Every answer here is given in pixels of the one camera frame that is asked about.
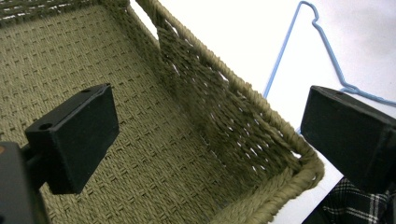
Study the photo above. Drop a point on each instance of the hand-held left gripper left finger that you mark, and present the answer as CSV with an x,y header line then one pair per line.
x,y
77,140

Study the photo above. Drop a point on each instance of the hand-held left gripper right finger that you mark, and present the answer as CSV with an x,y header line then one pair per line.
x,y
348,137

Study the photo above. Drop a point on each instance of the olive green woven basket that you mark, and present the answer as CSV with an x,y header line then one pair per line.
x,y
124,124

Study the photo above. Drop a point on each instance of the black white plaid cloth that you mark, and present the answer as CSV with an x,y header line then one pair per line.
x,y
358,205

